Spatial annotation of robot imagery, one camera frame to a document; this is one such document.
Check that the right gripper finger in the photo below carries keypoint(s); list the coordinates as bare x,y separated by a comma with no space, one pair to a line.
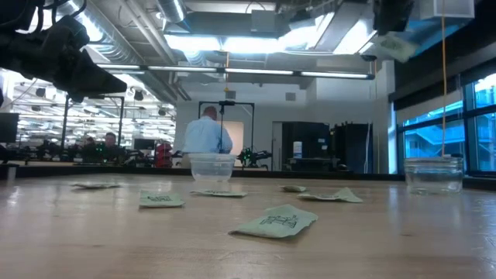
392,15

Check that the green sweetener packet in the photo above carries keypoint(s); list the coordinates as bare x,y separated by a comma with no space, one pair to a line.
219,193
395,47
96,185
159,199
293,188
277,222
337,196

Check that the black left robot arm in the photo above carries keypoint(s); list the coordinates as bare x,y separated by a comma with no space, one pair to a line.
15,9

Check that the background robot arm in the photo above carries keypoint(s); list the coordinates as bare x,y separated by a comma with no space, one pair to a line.
253,157

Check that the person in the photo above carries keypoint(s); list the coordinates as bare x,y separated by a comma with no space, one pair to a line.
205,135
90,147
110,143

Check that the dark computer monitor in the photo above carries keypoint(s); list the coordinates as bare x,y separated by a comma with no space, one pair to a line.
8,127

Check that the red object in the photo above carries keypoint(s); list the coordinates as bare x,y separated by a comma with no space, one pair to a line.
163,155

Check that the black tripod stand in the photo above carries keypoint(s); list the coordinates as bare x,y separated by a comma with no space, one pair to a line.
222,116

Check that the black cabinet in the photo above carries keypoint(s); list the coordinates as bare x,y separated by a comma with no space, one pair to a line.
352,147
306,145

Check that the long ceiling light fixture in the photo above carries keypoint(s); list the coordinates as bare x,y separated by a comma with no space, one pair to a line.
232,71

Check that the clear plastic cup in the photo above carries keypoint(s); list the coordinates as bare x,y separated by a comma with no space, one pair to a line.
212,166

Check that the clear glass jar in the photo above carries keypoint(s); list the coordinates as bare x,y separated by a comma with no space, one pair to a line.
434,176

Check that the silver ventilation duct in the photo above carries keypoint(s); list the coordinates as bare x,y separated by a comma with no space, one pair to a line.
112,44

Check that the black table frame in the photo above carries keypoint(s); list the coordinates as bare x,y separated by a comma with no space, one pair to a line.
116,171

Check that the black station frame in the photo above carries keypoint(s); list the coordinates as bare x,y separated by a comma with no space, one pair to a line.
252,128

